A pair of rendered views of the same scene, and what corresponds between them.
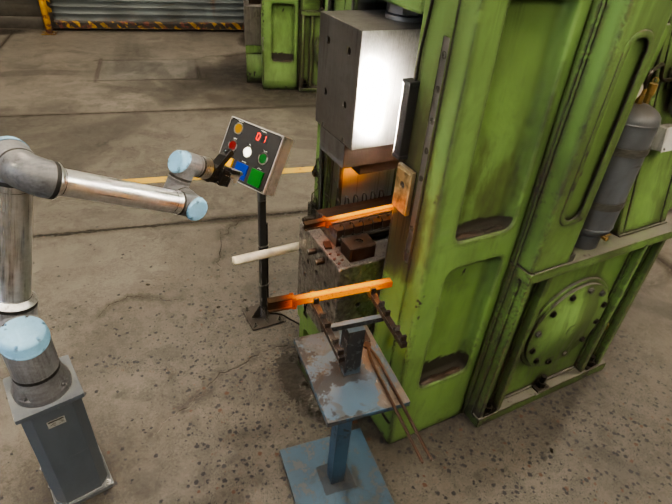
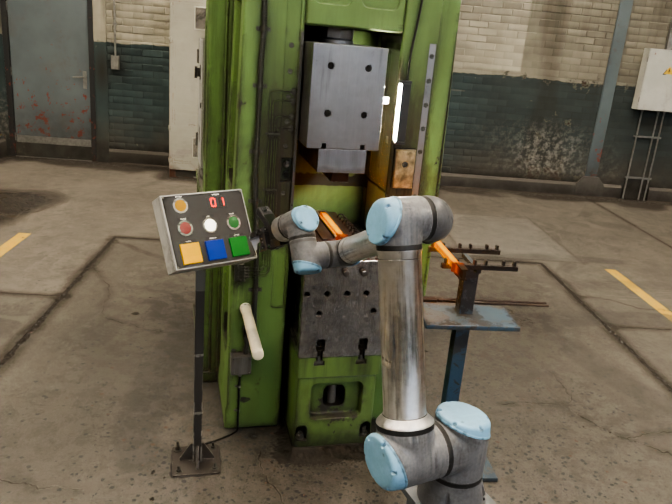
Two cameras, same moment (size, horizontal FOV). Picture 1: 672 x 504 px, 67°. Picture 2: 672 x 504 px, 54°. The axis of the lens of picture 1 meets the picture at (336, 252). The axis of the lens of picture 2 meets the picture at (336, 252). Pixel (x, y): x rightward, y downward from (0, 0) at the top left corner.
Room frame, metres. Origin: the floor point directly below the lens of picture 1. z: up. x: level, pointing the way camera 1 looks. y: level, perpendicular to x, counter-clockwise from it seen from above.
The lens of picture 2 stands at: (1.11, 2.60, 1.80)
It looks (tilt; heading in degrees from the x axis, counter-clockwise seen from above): 18 degrees down; 285
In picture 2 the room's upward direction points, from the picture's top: 5 degrees clockwise
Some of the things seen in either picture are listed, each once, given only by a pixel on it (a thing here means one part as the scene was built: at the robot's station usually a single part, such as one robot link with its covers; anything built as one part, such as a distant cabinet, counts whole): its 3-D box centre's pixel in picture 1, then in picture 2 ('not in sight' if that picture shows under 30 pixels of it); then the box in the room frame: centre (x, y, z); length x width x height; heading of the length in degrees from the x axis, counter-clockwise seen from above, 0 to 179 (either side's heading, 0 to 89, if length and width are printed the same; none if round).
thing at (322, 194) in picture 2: not in sight; (325, 128); (2.04, -0.43, 1.37); 0.41 x 0.10 x 0.91; 30
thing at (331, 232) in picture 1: (368, 216); (323, 231); (1.91, -0.13, 0.96); 0.42 x 0.20 x 0.09; 120
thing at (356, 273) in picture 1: (370, 271); (330, 285); (1.87, -0.17, 0.69); 0.56 x 0.38 x 0.45; 120
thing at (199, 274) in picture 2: (262, 242); (198, 348); (2.25, 0.40, 0.54); 0.04 x 0.04 x 1.08; 30
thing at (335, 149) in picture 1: (378, 139); (330, 151); (1.91, -0.13, 1.32); 0.42 x 0.20 x 0.10; 120
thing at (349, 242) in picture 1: (358, 247); not in sight; (1.68, -0.09, 0.95); 0.12 x 0.08 x 0.06; 120
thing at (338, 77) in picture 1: (392, 80); (344, 93); (1.88, -0.15, 1.56); 0.42 x 0.39 x 0.40; 120
